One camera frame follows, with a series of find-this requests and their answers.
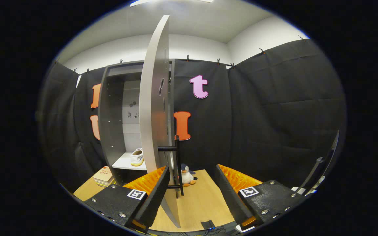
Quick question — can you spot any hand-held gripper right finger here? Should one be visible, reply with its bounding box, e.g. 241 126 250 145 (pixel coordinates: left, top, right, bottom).
215 164 307 231

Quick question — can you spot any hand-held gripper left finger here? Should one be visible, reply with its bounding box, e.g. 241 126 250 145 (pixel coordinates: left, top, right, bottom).
84 166 171 234

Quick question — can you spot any white shoe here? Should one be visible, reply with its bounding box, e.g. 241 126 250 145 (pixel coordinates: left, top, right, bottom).
130 148 144 167

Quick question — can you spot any black door handle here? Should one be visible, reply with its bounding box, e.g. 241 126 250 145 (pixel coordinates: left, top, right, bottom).
158 135 184 199

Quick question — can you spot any grey shoe cabinet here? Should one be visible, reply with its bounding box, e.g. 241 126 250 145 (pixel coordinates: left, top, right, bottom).
98 59 176 187

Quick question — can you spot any beige shoe cabinet door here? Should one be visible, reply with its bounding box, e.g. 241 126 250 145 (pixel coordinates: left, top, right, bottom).
139 15 181 229

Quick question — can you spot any penguin plush toy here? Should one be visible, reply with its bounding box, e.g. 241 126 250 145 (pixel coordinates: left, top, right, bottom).
178 163 198 187

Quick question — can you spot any yellow edged book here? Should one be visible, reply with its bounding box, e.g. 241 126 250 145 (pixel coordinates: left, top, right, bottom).
95 179 116 188

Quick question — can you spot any beige cover book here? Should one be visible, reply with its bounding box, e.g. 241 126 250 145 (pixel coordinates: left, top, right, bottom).
93 166 114 182

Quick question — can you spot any black backdrop cloth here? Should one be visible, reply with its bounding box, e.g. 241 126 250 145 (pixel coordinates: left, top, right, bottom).
38 39 347 197

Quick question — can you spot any ceiling light panel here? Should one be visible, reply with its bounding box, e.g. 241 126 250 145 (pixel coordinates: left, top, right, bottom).
130 0 214 7

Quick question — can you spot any thin black cable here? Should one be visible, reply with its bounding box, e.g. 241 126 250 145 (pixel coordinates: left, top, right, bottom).
307 130 340 194

